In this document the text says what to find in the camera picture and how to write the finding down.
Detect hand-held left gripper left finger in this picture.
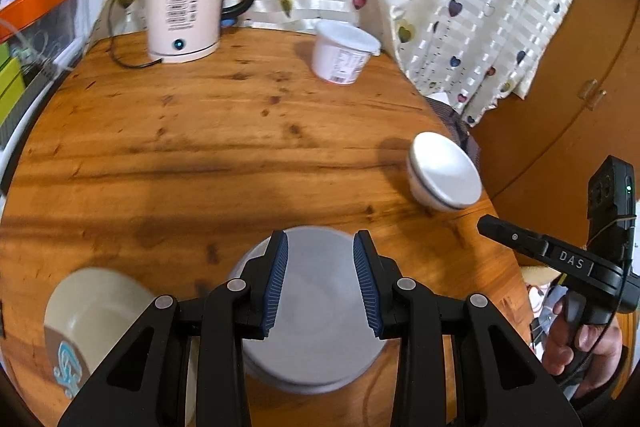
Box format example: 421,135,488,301
57,229,290,427

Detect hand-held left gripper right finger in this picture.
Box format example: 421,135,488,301
352,229,583,427

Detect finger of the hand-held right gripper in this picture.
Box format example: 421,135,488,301
477,214,552,264

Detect white bowl with blue stripe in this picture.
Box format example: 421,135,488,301
227,226,401,395
406,132,483,212

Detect beige plate with blue motif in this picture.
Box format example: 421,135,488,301
42,267,198,427

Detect person's right hand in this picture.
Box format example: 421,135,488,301
541,294,626,400

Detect wooden cabinet door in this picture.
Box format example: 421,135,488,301
470,0,640,258

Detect dark striped cloth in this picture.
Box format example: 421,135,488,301
429,99,482,168

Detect white plastic tub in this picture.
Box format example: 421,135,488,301
311,19,382,85

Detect light green box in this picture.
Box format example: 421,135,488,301
0,42,26,118

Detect cabinet door handle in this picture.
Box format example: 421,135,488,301
579,78,607,110

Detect black kettle cable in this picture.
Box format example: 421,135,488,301
107,19,168,69

